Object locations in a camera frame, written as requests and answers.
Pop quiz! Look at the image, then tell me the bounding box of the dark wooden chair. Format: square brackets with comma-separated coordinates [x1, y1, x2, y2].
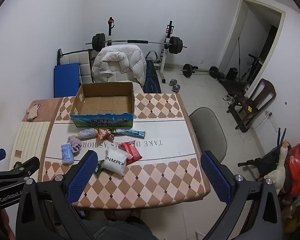
[226, 78, 277, 133]

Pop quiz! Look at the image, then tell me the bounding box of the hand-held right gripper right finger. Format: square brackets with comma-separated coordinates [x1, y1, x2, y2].
[201, 150, 283, 240]

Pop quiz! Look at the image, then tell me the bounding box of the red packet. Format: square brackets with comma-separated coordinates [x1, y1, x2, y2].
[120, 141, 143, 165]

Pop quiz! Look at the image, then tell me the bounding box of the white puffer jacket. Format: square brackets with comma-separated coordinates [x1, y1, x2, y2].
[91, 44, 147, 87]

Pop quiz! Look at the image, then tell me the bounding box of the silver glitter pouch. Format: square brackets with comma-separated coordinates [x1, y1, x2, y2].
[78, 128, 97, 139]

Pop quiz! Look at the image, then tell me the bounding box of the red plastic bag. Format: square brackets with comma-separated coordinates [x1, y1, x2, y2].
[285, 141, 300, 197]

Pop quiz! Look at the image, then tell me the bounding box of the black and blue weight bench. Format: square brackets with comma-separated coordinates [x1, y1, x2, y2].
[144, 51, 163, 93]

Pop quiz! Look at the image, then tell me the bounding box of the wall socket with cable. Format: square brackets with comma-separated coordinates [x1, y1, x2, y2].
[251, 110, 273, 128]

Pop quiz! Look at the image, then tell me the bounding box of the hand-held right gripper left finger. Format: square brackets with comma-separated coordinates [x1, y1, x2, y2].
[15, 149, 99, 240]

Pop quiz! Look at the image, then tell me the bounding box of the white pillow packet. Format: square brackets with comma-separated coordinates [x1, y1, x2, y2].
[101, 147, 131, 176]

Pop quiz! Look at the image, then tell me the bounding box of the beige plastic chair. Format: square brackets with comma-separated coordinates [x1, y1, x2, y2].
[189, 107, 227, 163]

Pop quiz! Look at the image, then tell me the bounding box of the cardboard box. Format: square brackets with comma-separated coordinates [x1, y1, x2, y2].
[70, 81, 135, 128]

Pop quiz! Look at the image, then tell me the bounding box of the pair of small shoes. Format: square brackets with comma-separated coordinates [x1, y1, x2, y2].
[222, 94, 237, 104]

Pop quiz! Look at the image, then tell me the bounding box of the brown cardboard piece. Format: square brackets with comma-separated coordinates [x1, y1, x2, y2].
[26, 104, 41, 122]

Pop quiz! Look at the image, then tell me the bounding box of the white barbell rack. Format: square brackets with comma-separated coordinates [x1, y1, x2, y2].
[106, 17, 175, 83]

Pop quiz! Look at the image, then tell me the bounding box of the black speaker box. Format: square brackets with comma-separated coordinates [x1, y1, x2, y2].
[226, 67, 238, 80]

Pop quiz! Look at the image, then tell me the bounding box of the green packet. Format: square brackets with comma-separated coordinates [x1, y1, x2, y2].
[94, 160, 104, 177]

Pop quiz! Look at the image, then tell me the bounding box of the beige striped mat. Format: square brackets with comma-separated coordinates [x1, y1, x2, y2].
[9, 121, 52, 178]

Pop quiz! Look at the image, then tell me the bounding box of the purple plush toy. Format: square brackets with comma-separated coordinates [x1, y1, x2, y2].
[67, 135, 82, 156]

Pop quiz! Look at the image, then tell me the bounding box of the door frame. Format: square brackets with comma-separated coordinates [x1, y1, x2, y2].
[216, 0, 286, 85]

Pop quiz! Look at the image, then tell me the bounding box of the black scooter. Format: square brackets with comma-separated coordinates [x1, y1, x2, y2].
[240, 54, 264, 85]

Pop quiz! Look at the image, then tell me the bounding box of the blue folded mat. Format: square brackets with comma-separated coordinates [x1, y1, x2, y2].
[53, 63, 80, 98]

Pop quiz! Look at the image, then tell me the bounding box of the black floor mat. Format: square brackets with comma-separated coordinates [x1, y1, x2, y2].
[219, 77, 250, 98]

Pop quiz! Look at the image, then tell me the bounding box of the short barbell with black plates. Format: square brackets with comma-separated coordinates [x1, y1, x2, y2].
[179, 64, 225, 79]

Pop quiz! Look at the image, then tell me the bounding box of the person's left forearm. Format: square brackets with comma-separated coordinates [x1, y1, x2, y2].
[0, 207, 17, 240]

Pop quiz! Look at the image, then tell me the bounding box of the checkered tablecloth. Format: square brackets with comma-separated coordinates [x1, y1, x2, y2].
[41, 93, 212, 209]

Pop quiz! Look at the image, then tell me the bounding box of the long blue packet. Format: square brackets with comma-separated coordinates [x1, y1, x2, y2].
[114, 128, 146, 138]

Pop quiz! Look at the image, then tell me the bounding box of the orange snack packet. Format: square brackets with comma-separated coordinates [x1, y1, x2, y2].
[97, 128, 111, 142]

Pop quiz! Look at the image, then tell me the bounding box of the cream tufted folding chair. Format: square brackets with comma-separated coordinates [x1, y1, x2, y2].
[56, 49, 94, 98]

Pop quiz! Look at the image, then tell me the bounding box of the white goose plush toy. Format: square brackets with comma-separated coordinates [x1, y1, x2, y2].
[264, 141, 294, 193]

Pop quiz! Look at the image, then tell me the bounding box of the light blue tissue packet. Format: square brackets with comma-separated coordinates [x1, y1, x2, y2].
[61, 144, 74, 164]

